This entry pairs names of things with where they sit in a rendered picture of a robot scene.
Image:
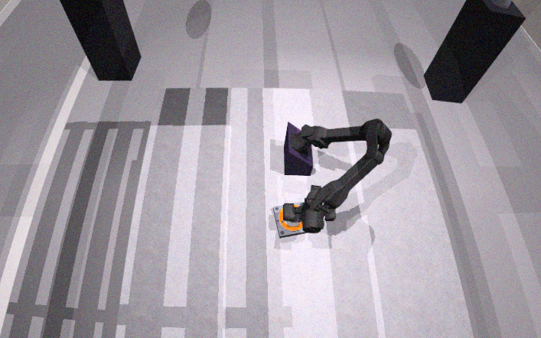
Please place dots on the orange curved band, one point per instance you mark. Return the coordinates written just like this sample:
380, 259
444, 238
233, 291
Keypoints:
289, 225

